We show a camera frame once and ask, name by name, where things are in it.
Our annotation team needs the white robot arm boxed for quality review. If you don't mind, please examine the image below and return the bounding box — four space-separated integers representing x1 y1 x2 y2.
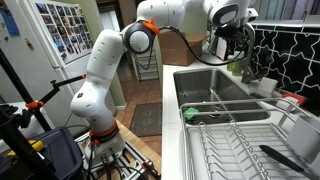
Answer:
70 0 258 147

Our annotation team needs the green soap bottle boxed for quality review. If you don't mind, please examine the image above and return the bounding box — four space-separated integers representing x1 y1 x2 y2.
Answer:
232 60 243 76
227 55 234 72

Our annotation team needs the green sponge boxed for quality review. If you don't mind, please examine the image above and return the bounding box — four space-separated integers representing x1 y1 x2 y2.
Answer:
183 107 199 121

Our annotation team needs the patterned floor rug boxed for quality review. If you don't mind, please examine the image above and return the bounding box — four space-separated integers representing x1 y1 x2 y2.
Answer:
130 102 162 137

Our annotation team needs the photo collage sheet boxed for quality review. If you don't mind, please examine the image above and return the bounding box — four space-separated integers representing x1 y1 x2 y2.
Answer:
29 0 93 64

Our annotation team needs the white utensil caddy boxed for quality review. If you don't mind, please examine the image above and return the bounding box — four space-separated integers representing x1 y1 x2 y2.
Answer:
286 116 320 162

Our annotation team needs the cardboard box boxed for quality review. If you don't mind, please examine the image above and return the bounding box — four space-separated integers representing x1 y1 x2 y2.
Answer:
158 31 206 66

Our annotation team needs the right green soap bottle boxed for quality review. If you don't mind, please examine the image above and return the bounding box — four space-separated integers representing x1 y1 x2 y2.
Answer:
232 60 243 76

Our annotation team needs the dark blue storage bin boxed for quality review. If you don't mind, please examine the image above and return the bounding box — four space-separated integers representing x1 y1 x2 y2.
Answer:
0 125 84 180

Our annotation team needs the left green soap bottle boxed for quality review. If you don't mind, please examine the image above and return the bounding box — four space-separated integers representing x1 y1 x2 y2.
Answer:
227 55 234 72

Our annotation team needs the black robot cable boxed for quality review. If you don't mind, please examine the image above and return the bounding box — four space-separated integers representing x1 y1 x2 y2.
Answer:
159 25 249 67

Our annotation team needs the metal dish drying rack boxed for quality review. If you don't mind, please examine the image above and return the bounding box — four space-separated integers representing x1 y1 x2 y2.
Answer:
180 98 319 180

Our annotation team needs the black camera tripod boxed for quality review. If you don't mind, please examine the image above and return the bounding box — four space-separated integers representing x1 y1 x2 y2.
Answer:
0 49 83 180

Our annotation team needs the stainless steel sink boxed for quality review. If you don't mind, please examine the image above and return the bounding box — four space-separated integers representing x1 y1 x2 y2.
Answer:
173 68 270 125

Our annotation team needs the white refrigerator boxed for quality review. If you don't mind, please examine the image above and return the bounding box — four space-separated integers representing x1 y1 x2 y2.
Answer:
0 0 116 131

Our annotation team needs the red and white sponge holder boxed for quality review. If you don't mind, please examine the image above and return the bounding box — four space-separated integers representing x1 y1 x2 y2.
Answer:
282 93 307 106

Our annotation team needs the steel gooseneck faucet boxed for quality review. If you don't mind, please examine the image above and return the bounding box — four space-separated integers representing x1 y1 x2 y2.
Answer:
208 22 268 84

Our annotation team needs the black utensil in rack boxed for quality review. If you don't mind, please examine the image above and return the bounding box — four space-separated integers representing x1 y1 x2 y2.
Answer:
259 145 320 180

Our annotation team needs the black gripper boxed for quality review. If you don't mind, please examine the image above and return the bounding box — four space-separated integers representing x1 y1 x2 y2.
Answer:
215 26 249 43

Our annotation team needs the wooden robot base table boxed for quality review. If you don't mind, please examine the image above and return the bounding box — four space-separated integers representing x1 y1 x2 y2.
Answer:
76 121 161 180

